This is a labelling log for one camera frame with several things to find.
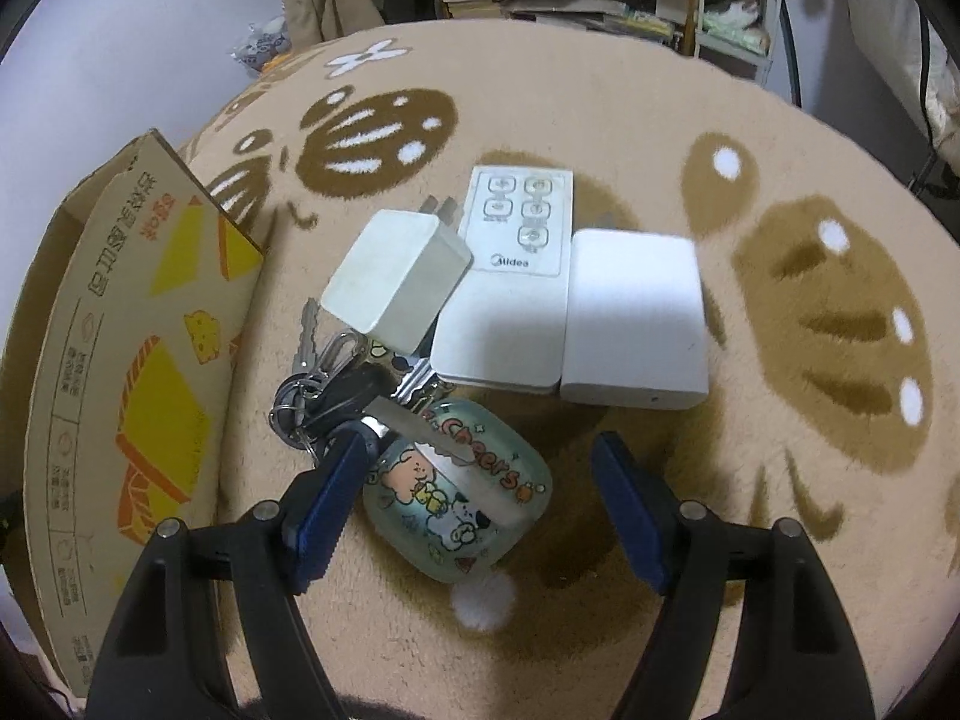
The brown cardboard box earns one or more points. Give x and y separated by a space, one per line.
115 383

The white midea remote control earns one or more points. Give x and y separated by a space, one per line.
519 219

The beige patterned carpet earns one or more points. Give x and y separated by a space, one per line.
760 310

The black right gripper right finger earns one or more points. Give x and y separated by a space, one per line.
795 657

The white fluffy pompom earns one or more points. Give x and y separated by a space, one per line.
484 604

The white power bank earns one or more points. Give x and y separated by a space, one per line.
635 329

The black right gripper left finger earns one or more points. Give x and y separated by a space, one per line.
162 655

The cartoon earphone case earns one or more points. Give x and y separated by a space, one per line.
457 490

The white flat rectangular box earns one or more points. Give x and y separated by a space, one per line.
503 330

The bunch of keys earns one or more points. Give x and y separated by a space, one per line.
333 383

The white charger block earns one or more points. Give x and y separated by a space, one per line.
396 277

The white metal trolley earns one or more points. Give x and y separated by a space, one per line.
739 35

